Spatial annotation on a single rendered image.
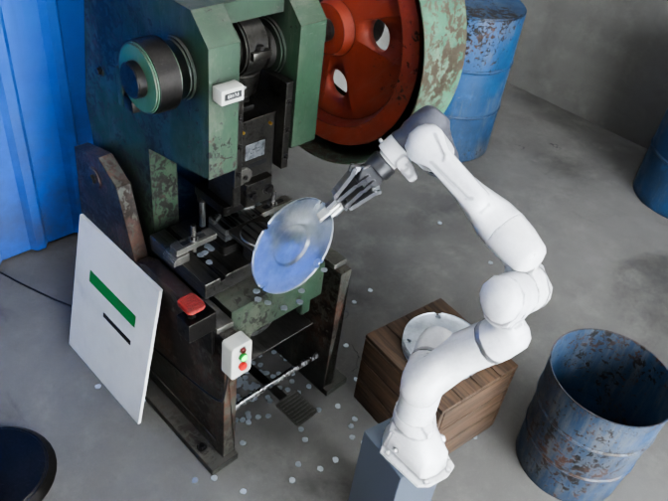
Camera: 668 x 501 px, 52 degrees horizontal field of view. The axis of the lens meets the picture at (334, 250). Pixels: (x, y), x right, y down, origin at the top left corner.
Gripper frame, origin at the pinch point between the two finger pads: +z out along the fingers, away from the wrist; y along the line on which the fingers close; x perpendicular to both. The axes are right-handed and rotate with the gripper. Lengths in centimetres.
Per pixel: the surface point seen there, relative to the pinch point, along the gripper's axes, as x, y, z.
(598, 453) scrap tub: 49, -110, -6
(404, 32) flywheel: -25, 9, -45
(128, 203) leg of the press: -49, 17, 53
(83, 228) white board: -70, 11, 80
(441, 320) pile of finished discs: -12, -85, 9
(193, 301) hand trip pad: -2.7, 6.2, 45.7
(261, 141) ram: -30.5, 11.0, 4.5
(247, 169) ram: -27.0, 9.9, 12.9
